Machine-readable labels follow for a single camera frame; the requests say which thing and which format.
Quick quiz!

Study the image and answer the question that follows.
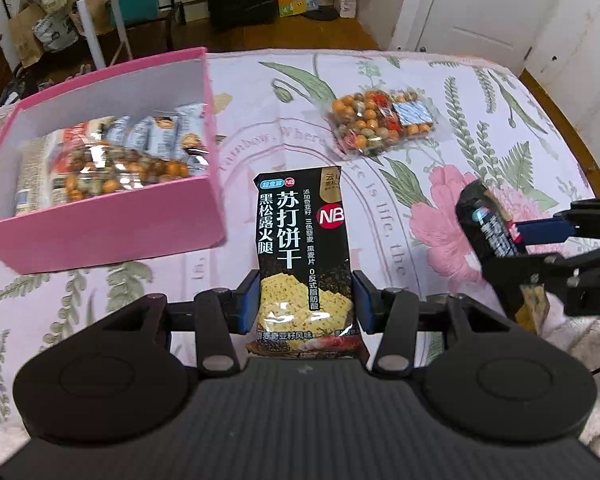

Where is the brown cardboard box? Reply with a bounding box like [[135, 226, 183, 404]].
[[6, 1, 50, 70]]

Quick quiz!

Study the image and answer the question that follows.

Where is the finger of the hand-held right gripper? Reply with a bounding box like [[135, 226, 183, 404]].
[[515, 196, 600, 243], [479, 251, 583, 303]]

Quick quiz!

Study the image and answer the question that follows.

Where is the red white snack packet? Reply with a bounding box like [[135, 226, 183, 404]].
[[54, 117, 112, 162]]

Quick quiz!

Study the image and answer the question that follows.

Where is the floral bed sheet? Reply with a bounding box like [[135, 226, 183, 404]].
[[0, 50, 600, 466]]

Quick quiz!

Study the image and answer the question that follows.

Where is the wooden bed frame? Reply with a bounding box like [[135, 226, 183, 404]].
[[519, 66, 600, 197]]

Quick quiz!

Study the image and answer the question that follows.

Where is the clear bag of mixed nuts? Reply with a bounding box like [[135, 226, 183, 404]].
[[325, 87, 438, 157], [49, 144, 192, 205]]

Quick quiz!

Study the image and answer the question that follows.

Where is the white metal stand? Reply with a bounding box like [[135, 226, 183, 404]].
[[76, 0, 135, 70]]

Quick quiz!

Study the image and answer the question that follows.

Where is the white door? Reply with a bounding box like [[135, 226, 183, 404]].
[[414, 0, 568, 77]]

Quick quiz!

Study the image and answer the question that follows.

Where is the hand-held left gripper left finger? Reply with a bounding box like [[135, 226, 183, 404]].
[[102, 270, 261, 380]]

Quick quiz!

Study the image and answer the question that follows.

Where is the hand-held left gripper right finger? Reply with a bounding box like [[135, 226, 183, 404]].
[[352, 270, 512, 380]]

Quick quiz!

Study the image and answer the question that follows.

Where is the black cracker packet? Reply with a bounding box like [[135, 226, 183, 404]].
[[244, 165, 365, 361], [454, 179, 552, 335]]

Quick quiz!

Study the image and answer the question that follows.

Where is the beige fleece blanket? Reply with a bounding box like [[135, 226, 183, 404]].
[[542, 305, 600, 463]]

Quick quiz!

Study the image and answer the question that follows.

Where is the brown paper bag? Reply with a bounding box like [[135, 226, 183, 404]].
[[81, 0, 117, 37]]

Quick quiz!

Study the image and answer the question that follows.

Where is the pink cardboard box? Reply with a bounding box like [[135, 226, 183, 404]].
[[0, 46, 227, 276]]

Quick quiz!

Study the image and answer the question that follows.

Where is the grey printed bag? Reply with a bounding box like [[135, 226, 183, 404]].
[[31, 9, 82, 55]]

